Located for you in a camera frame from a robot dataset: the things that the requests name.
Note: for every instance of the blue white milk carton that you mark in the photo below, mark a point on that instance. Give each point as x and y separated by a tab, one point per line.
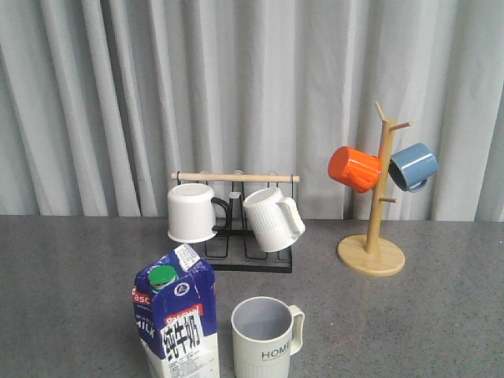
176	315

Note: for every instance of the pale green mug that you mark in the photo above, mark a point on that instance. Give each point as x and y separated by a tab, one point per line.
265	334

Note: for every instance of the white ribbed mug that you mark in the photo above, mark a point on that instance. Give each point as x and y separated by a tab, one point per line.
274	219

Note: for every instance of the orange mug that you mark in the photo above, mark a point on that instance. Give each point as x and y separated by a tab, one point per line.
355	169

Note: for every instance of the wooden mug tree stand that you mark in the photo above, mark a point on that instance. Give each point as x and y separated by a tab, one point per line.
368	253

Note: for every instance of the blue mug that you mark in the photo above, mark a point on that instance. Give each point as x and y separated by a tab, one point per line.
410	168

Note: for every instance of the grey curtain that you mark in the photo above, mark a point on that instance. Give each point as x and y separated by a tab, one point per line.
101	101

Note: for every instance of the black wire mug rack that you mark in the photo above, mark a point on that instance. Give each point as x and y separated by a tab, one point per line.
235	248

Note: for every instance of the white mug black handle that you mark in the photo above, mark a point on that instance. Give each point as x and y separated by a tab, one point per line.
191	214

